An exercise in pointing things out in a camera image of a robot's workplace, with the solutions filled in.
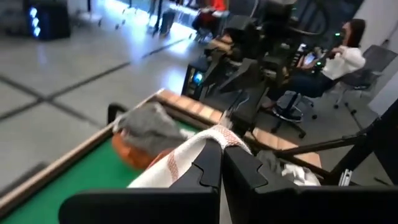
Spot white towel red stripes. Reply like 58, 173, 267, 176
127, 124, 252, 189

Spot dark grey towel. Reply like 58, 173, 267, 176
255, 150, 289, 181

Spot grey plaid towel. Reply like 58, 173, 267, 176
112, 101, 189, 158

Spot black upright case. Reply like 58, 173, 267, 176
159, 8, 177, 37

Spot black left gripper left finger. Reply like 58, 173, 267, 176
58, 138, 223, 224

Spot black table clamp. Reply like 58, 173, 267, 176
106, 102, 129, 125

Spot orange towel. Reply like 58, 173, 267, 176
111, 132, 175, 171

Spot red fabric item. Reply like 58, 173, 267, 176
192, 0, 229, 32

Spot grey office chair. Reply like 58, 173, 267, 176
333, 44, 398, 116

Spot black metal table frame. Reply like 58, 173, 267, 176
161, 99, 398, 187

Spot black computer tower blue light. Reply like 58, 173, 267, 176
181, 55, 215, 101

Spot black office chair base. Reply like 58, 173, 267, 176
269, 90, 318, 139

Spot silver metal bracket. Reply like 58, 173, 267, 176
337, 169, 354, 187

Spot black computer case blue lights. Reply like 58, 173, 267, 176
24, 0, 72, 40

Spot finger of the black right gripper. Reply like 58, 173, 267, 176
219, 58, 262, 93
203, 52, 226, 90

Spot person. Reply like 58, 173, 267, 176
266, 17, 368, 123

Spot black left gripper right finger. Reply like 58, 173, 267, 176
222, 145, 398, 224

